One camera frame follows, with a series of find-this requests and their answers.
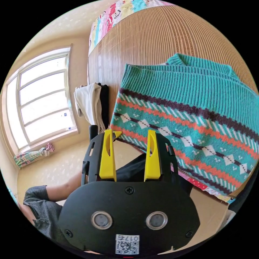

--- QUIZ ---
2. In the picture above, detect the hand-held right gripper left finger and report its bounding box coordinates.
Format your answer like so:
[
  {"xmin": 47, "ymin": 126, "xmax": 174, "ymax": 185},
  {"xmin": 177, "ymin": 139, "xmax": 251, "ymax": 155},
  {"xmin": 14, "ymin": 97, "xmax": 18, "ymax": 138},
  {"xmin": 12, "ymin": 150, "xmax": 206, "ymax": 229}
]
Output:
[{"xmin": 99, "ymin": 129, "xmax": 117, "ymax": 181}]

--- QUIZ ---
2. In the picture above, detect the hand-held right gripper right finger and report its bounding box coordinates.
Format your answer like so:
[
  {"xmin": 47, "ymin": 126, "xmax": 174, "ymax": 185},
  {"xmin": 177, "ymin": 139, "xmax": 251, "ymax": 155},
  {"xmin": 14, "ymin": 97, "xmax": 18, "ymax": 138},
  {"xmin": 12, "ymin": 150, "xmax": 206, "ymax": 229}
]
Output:
[{"xmin": 144, "ymin": 129, "xmax": 162, "ymax": 182}]

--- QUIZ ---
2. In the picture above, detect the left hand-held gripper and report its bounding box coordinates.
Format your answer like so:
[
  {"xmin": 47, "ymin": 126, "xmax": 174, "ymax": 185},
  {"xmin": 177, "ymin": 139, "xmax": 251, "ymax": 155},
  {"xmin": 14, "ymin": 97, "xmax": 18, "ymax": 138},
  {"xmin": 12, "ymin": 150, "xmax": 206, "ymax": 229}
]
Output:
[{"xmin": 89, "ymin": 124, "xmax": 123, "ymax": 141}]

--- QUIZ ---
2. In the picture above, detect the teal patterned knit sweater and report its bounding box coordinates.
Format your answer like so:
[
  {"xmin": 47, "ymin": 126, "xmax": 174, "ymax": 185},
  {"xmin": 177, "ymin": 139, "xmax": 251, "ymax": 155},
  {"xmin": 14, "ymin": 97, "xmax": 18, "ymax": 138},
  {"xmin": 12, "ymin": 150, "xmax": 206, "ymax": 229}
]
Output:
[{"xmin": 109, "ymin": 53, "xmax": 259, "ymax": 197}]

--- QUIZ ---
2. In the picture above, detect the person's left forearm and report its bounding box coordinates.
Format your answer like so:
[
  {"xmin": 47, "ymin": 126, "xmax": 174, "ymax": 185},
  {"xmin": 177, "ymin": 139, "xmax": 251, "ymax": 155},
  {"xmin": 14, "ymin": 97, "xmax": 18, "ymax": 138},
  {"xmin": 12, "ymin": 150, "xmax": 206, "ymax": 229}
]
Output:
[{"xmin": 46, "ymin": 171, "xmax": 83, "ymax": 202}]

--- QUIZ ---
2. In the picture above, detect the pile of clothes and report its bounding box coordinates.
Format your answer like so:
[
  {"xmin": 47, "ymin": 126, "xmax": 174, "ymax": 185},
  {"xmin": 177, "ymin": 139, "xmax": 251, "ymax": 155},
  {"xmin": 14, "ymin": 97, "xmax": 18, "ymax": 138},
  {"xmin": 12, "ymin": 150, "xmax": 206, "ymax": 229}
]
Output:
[{"xmin": 73, "ymin": 81, "xmax": 110, "ymax": 134}]

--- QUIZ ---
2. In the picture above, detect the tied plaid curtain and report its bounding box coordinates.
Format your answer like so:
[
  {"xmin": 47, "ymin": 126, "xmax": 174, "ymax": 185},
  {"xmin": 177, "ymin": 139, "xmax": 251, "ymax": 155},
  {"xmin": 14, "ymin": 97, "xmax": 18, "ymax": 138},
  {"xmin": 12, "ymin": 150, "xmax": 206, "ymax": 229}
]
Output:
[{"xmin": 13, "ymin": 142, "xmax": 55, "ymax": 169}]

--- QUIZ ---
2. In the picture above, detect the window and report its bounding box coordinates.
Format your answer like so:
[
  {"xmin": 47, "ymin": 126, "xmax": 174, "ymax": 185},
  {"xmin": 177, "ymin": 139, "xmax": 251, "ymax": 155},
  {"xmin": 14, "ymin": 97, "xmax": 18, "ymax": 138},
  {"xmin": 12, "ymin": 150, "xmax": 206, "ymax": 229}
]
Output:
[{"xmin": 4, "ymin": 46, "xmax": 80, "ymax": 151}]

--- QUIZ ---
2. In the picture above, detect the person's body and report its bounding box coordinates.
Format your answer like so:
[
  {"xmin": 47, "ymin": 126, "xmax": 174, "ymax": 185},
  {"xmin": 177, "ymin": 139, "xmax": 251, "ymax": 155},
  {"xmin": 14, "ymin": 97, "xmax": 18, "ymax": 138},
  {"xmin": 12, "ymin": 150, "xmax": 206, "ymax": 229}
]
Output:
[{"xmin": 17, "ymin": 153, "xmax": 193, "ymax": 245}]

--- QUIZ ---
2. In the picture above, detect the bed with woven mat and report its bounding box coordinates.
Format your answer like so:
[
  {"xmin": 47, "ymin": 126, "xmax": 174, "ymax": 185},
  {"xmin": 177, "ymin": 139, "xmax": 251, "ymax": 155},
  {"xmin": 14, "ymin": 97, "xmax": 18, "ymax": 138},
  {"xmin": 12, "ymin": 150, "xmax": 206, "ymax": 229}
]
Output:
[{"xmin": 87, "ymin": 0, "xmax": 259, "ymax": 205}]

